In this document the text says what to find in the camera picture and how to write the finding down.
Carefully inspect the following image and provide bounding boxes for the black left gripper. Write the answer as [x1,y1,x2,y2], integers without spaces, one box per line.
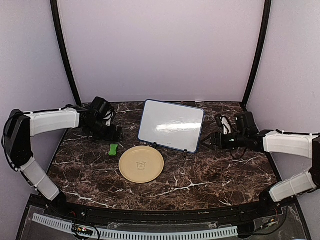
[85,118,123,143]

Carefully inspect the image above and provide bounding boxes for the green and black eraser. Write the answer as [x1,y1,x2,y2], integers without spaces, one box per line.
[108,143,119,157]

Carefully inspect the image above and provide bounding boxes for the blue framed whiteboard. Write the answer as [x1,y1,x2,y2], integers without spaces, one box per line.
[137,99,205,154]

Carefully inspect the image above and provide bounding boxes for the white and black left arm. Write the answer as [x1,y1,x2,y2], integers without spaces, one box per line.
[1,105,122,218]

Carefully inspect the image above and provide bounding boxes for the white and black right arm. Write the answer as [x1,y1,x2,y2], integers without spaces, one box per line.
[201,130,320,217]

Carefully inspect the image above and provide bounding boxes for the black whiteboard stand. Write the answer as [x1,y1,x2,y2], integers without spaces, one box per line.
[151,142,188,159]

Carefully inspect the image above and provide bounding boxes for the beige plate with bear drawing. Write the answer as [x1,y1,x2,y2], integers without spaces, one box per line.
[118,146,165,184]

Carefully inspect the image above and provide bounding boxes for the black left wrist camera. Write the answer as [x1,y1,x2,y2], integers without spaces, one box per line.
[90,96,112,118]

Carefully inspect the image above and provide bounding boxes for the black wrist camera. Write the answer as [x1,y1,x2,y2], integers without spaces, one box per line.
[90,96,112,118]
[234,111,259,137]

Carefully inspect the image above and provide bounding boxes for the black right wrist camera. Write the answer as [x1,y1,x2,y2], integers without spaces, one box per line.
[234,111,259,137]

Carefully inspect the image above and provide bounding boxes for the black front rail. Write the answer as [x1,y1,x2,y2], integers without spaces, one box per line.
[27,194,285,226]

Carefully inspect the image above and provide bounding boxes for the white slotted cable duct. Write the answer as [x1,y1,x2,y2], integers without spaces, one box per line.
[31,213,239,240]

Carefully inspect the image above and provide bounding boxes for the black left frame post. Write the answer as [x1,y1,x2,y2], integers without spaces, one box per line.
[50,0,82,106]

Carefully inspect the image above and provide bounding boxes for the black frame post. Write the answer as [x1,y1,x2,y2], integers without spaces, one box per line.
[50,0,82,106]
[241,0,272,107]

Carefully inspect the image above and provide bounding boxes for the black right frame post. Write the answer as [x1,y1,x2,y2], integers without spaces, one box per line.
[241,0,272,107]

